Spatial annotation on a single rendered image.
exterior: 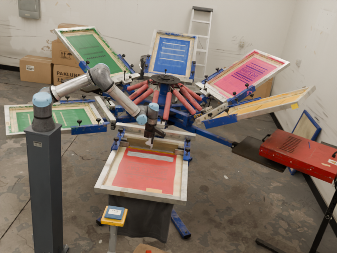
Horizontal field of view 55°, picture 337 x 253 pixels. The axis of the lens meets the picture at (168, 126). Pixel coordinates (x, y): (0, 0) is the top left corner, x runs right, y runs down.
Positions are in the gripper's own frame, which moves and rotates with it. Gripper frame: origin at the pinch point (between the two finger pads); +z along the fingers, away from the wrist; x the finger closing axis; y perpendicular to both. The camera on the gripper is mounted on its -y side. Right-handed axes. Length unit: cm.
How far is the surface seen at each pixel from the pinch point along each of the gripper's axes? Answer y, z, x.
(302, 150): -119, -9, -12
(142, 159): 5.2, 5.3, 13.8
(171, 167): -17.4, 5.4, 19.0
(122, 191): 12, 2, 60
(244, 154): -77, 6, -20
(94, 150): 87, 100, -145
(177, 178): -22.6, 5.4, 31.5
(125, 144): 20.8, 0.3, 2.8
